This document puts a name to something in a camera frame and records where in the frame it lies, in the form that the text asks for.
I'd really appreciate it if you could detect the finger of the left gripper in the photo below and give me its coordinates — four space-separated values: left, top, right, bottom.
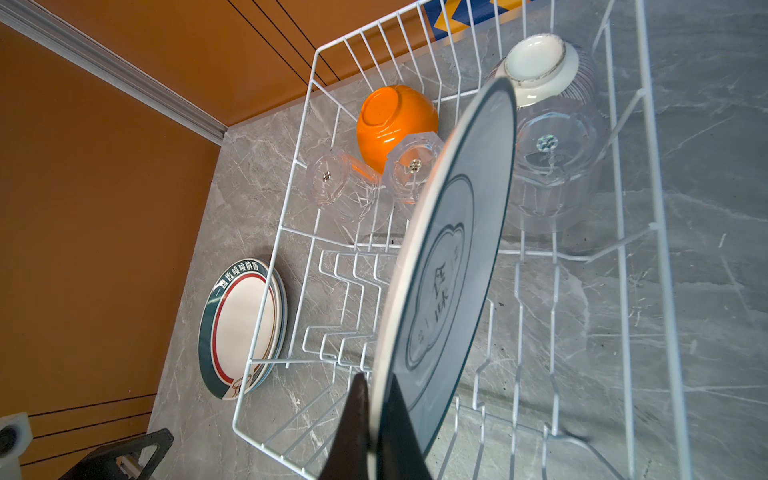
60 428 174 480

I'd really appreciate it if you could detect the orange bowl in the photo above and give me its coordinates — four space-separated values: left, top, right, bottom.
356 85 439 174

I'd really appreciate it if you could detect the green rimmed white plate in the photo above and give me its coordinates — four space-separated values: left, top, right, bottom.
198 258 273 400

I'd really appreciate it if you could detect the watermelon pattern plate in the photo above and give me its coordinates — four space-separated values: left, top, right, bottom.
246 268 288 393

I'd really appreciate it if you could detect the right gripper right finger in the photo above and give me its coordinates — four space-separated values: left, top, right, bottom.
376 377 432 480

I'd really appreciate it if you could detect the clear glass cup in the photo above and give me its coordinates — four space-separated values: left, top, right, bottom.
508 97 610 235
305 148 381 226
382 132 444 215

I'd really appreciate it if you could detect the white wire dish rack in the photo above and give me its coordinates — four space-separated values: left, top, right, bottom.
232 1 693 479

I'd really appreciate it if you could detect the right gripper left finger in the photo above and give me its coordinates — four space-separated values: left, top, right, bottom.
319 373 370 480

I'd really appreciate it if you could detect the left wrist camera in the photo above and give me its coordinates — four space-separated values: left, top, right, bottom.
0 412 33 480

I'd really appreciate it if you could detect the white small bowl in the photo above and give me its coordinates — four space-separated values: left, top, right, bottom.
487 33 597 108

